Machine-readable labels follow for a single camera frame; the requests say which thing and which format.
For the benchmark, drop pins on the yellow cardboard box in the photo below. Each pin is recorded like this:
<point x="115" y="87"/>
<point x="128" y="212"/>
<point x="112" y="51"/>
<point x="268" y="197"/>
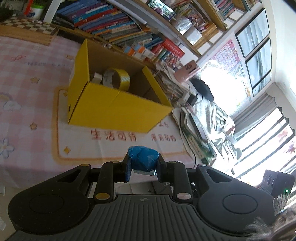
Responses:
<point x="115" y="111"/>

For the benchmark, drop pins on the row of blue children's books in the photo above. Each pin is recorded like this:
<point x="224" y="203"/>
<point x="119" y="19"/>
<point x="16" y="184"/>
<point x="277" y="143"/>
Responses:
<point x="104" y="20"/>

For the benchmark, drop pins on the grey striped cloth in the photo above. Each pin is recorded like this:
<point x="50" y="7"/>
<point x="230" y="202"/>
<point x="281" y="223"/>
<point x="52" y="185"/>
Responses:
<point x="212" y="115"/>

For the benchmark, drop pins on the small grey tape roll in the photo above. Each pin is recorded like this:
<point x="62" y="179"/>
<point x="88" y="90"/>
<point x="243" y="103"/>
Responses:
<point x="98" y="77"/>

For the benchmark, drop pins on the blue plastic bag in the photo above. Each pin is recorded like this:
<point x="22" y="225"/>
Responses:
<point x="143" y="160"/>

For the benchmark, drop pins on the black framed wall picture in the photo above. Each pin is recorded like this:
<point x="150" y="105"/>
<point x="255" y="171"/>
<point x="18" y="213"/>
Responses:
<point x="259" y="67"/>
<point x="253" y="30"/>

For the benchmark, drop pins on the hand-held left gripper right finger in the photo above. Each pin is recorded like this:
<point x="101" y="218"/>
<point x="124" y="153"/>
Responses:
<point x="160" y="170"/>

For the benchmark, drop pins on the green book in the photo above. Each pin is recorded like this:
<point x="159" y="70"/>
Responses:
<point x="196" y="146"/>

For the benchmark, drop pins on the red tube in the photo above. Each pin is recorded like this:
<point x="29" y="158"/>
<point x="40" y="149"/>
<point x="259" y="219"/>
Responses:
<point x="28" y="5"/>

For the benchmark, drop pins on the pink paper holder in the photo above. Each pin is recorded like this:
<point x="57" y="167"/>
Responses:
<point x="187" y="69"/>

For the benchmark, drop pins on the small black framed picture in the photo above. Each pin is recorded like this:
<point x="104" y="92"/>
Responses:
<point x="262" y="84"/>

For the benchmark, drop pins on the yellow tape roll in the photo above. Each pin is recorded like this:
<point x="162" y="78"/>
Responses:
<point x="123" y="78"/>

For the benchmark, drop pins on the wall poster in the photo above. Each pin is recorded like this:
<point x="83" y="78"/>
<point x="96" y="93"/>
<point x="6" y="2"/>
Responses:
<point x="229" y="55"/>

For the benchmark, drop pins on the pink checked cloth desktop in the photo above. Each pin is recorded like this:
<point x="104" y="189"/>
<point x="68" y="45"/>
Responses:
<point x="34" y="104"/>

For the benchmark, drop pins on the black plastic object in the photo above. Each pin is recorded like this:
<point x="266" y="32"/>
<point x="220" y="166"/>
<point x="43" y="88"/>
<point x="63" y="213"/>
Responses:
<point x="275" y="180"/>

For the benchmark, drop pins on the black charger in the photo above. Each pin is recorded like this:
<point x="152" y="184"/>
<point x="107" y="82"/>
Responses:
<point x="192" y="99"/>

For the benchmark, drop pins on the grey fuzzy cloth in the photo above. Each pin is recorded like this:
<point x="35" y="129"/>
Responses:
<point x="284" y="222"/>

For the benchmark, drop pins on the row of thin colourful books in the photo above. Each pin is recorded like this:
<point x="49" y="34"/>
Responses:
<point x="224" y="5"/>

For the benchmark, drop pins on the smartphone with lit screen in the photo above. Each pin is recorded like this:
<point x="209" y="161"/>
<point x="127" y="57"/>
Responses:
<point x="161" y="9"/>

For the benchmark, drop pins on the red dictionary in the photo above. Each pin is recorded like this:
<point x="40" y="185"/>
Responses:
<point x="172" y="47"/>

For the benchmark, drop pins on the grey curtain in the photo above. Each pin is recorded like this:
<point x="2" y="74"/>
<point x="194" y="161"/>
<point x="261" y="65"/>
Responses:
<point x="259" y="109"/>

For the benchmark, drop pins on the wooden chessboard box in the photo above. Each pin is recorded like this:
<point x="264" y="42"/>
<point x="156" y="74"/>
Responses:
<point x="27" y="27"/>

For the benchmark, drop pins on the stack of papers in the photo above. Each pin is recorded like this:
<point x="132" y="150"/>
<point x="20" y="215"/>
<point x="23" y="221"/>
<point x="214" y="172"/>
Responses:
<point x="171" y="85"/>

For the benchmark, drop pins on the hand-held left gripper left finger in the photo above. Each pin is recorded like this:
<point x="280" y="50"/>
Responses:
<point x="128" y="171"/>

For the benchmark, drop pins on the white jar green lid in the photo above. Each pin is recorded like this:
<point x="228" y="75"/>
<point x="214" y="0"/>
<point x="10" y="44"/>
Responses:
<point x="37" y="11"/>

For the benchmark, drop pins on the white framed wooden bookshelf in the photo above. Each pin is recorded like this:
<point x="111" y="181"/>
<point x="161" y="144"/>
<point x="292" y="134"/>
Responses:
<point x="52" y="11"/>

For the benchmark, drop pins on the orange white medicine box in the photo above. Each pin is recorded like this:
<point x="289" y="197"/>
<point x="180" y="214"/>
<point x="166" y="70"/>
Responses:
<point x="129" y="49"/>
<point x="144" y="52"/>

